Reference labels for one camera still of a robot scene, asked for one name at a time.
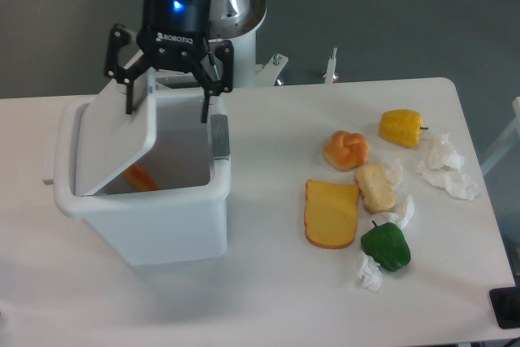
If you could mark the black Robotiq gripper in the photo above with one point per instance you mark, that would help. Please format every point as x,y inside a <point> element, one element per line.
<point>174,37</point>

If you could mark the white trash can lid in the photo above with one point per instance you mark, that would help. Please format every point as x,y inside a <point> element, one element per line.
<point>114,134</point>

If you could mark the white trash can body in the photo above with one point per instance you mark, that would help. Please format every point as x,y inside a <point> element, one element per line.
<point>184,221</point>

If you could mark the orange toy baguette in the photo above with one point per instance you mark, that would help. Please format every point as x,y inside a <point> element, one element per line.
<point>139,179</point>

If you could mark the orange toy bread roll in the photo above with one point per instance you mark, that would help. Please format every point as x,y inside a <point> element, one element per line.
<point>346,151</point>

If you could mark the orange toy bread slice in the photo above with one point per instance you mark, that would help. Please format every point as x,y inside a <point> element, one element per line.
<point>330,214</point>

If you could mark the yellow toy bell pepper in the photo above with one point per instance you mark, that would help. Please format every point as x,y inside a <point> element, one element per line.
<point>402,127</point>

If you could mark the pale toy bread piece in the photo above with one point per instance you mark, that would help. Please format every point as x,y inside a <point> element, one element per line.
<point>378,195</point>

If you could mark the crumpled tissue behind bread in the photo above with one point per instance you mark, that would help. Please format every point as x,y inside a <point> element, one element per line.
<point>403,210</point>

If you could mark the green toy bell pepper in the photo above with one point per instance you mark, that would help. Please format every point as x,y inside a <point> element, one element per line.
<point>387,245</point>

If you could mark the large crumpled white tissue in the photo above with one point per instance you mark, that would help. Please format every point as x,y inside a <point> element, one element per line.
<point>442,169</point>

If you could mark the small crumpled white tissue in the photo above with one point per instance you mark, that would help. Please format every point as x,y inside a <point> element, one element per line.
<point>368,272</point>

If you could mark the black device at edge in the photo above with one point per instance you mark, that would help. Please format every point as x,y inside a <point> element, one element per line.
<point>505,305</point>

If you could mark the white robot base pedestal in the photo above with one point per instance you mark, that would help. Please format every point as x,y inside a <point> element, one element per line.
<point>246,72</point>

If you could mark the white furniture frame right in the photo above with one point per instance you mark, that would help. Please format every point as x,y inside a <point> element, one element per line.
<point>507,139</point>

